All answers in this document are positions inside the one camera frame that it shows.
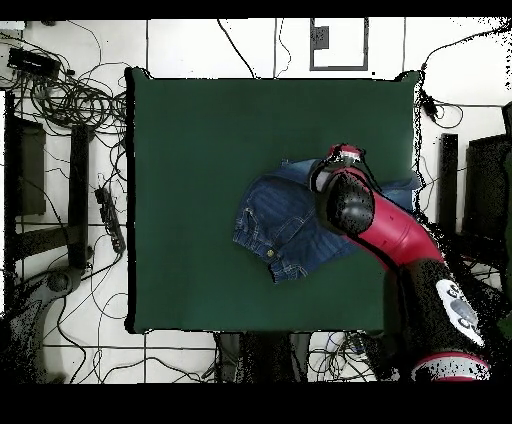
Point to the black box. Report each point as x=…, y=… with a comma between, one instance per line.
x=32, y=62

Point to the grey round stand base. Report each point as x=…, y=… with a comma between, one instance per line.
x=60, y=280

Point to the black power adapter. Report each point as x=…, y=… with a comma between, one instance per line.
x=428, y=107

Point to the black table frame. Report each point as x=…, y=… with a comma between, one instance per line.
x=78, y=180
x=448, y=180

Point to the blue denim jeans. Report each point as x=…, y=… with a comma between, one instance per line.
x=272, y=216

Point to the black power strip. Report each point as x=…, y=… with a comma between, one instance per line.
x=110, y=218

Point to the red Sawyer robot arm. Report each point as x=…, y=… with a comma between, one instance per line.
x=400, y=236

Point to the dark green table cloth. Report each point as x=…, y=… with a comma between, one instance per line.
x=192, y=160

